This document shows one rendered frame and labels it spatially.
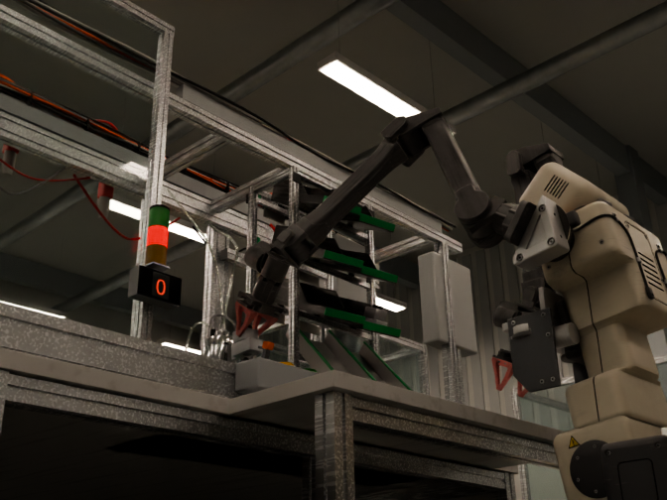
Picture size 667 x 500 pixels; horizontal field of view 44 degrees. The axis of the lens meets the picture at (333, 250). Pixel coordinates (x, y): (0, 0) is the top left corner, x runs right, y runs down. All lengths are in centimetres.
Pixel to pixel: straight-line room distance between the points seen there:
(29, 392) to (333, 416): 48
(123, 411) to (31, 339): 19
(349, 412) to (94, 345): 46
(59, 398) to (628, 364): 103
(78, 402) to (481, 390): 1081
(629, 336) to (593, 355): 8
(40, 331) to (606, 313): 105
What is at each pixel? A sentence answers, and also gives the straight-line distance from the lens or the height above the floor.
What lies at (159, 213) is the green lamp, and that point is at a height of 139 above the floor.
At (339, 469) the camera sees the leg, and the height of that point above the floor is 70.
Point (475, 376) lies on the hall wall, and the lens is 1215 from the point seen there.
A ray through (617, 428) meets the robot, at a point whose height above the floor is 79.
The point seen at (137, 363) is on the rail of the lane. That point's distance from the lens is 156.
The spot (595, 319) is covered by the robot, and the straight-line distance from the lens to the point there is 173.
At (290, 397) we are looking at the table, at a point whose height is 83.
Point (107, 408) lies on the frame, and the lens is 143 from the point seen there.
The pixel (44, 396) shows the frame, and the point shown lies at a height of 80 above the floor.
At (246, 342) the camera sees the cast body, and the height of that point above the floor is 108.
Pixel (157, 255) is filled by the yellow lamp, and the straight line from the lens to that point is 202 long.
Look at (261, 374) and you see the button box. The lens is 166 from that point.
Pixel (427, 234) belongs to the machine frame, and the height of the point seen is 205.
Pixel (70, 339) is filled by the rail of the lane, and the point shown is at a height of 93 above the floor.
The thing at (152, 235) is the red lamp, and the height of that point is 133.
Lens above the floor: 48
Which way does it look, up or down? 24 degrees up
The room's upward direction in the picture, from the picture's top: 1 degrees counter-clockwise
